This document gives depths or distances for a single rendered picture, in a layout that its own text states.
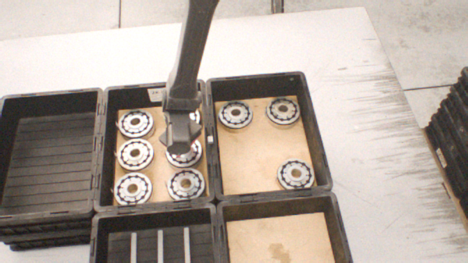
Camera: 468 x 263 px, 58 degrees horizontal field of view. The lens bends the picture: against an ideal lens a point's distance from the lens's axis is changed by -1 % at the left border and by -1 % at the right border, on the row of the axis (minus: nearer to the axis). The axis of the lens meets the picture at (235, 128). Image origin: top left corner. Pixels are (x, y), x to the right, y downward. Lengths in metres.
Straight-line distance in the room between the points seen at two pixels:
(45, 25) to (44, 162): 1.83
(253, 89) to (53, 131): 0.62
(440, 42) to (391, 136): 1.55
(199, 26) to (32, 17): 2.45
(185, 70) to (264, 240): 0.50
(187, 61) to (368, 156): 0.79
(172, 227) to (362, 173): 0.63
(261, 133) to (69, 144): 0.57
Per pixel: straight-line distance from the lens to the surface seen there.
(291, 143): 1.27
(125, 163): 1.23
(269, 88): 1.33
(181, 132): 0.99
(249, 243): 1.13
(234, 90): 1.31
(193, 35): 0.80
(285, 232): 1.14
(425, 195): 1.44
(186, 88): 0.93
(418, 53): 2.87
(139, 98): 1.32
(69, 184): 1.28
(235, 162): 1.22
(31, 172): 1.34
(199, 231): 1.14
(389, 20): 3.02
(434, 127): 2.22
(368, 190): 1.39
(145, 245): 1.15
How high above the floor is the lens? 1.90
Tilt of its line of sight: 56 degrees down
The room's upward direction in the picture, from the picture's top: straight up
